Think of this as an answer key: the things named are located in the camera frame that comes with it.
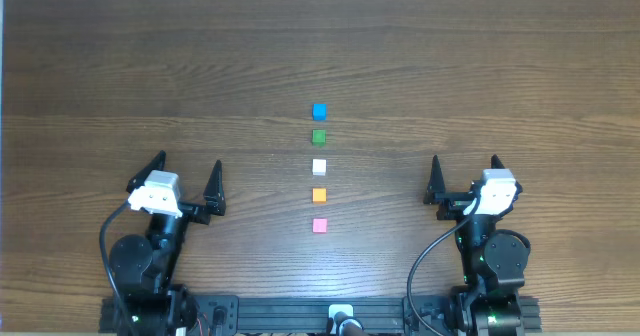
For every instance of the blue cube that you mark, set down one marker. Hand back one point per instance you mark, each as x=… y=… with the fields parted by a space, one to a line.
x=319 y=112

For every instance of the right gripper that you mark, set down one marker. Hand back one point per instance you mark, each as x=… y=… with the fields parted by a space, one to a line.
x=452 y=203

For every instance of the orange cube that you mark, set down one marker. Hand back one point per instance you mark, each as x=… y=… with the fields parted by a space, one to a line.
x=319 y=195

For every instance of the white cube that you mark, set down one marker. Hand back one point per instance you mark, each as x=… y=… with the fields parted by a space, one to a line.
x=319 y=167

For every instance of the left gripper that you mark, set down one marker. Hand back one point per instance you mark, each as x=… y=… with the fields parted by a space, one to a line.
x=196 y=212

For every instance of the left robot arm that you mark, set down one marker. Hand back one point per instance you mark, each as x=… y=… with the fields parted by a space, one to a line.
x=131 y=262

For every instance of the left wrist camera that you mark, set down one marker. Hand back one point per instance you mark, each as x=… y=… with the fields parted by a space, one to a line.
x=156 y=192

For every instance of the pink cube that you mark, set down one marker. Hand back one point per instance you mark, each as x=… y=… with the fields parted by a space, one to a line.
x=320 y=225

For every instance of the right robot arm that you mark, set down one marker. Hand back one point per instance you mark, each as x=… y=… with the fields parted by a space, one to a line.
x=502 y=258

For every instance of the green cube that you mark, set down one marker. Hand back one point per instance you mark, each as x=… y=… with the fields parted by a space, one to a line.
x=319 y=137

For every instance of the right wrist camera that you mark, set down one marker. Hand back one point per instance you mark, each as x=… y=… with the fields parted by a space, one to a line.
x=495 y=191

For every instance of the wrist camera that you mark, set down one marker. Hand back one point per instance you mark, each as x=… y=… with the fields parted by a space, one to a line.
x=495 y=191
x=156 y=192

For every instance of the mounting rail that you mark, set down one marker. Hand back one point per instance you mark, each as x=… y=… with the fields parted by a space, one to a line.
x=300 y=315

